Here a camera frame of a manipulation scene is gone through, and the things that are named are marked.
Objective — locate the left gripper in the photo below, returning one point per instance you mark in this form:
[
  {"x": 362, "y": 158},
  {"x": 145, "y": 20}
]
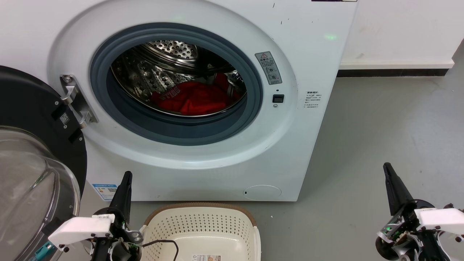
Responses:
[{"x": 123, "y": 250}]

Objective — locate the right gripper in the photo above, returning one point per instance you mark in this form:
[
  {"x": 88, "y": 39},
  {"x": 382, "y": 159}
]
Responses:
[{"x": 398, "y": 235}]

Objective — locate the red garment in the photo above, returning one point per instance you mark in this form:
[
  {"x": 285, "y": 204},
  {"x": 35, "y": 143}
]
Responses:
[{"x": 195, "y": 98}]

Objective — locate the cream perforated laundry basket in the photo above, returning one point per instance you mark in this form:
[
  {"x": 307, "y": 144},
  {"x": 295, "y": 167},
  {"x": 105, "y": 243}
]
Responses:
[{"x": 203, "y": 224}]

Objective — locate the printed paper food package label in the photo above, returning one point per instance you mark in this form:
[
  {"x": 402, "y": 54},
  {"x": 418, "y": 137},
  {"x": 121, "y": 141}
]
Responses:
[{"x": 206, "y": 258}]

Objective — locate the steel washer drum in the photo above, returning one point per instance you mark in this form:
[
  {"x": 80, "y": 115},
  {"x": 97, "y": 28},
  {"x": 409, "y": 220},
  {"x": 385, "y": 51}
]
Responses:
[{"x": 145, "y": 76}]

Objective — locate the black glass washer door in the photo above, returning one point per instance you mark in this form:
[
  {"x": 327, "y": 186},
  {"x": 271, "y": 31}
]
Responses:
[{"x": 29, "y": 101}]

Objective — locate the blue energy label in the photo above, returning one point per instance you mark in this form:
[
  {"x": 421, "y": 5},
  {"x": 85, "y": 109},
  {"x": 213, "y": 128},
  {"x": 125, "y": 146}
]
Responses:
[{"x": 105, "y": 191}]

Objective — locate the grey rubber door gasket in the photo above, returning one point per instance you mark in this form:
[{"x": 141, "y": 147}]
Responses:
[{"x": 174, "y": 128}]

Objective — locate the white front-load washing machine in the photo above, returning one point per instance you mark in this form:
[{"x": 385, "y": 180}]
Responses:
[{"x": 217, "y": 174}]

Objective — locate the white QR code sticker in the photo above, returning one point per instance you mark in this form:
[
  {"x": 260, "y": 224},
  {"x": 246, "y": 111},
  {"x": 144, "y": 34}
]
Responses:
[{"x": 64, "y": 118}]

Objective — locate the metal door hinge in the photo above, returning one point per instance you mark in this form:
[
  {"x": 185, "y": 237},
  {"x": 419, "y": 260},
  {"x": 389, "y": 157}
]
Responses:
[{"x": 78, "y": 103}]

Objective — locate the white text sticker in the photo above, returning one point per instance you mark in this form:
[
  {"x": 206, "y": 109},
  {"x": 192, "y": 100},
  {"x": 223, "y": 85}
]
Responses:
[{"x": 312, "y": 99}]

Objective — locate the round filter cover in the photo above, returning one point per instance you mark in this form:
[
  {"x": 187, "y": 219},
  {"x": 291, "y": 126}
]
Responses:
[{"x": 261, "y": 192}]

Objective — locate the black door latch socket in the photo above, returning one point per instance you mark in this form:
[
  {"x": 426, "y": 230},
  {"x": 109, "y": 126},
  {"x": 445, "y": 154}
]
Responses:
[{"x": 278, "y": 98}]

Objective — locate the grey warning sticker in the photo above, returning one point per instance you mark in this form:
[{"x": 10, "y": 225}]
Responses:
[{"x": 268, "y": 68}]

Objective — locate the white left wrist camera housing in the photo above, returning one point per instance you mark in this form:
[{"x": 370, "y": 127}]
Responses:
[{"x": 79, "y": 228}]

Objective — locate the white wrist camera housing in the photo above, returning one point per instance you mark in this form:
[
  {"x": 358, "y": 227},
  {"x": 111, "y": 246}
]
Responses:
[
  {"x": 442, "y": 219},
  {"x": 79, "y": 228}
]

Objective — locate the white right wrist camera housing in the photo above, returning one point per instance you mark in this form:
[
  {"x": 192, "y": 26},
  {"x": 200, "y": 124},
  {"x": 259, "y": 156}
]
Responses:
[{"x": 442, "y": 219}]

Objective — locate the white wall ledge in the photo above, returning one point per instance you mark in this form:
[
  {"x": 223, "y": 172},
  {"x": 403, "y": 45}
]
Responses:
[{"x": 395, "y": 64}]

